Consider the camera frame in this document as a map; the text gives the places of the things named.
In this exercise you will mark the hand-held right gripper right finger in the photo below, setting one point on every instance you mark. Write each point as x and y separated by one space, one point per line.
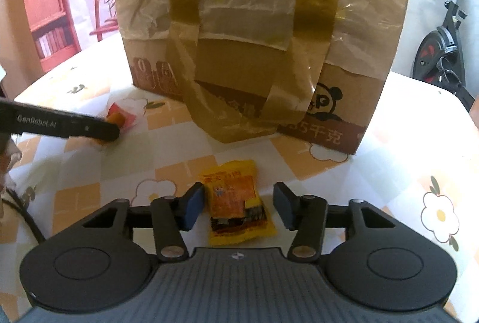
284 205

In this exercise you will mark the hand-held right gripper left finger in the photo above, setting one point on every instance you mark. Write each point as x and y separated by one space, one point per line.
192 207

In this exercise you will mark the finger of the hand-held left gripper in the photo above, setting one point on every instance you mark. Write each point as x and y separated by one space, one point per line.
56 123

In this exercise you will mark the yellow snack packet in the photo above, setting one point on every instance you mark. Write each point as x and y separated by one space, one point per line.
235 199

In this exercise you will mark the small red candy packet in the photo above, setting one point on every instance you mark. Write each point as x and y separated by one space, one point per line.
121 113

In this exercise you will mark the printed room scene backdrop cloth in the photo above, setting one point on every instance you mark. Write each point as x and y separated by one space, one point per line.
48 9

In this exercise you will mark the checked flower tablecloth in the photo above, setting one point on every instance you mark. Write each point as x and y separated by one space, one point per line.
393 166

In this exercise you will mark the black exercise bike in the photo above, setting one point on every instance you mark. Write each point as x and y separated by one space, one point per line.
445 54

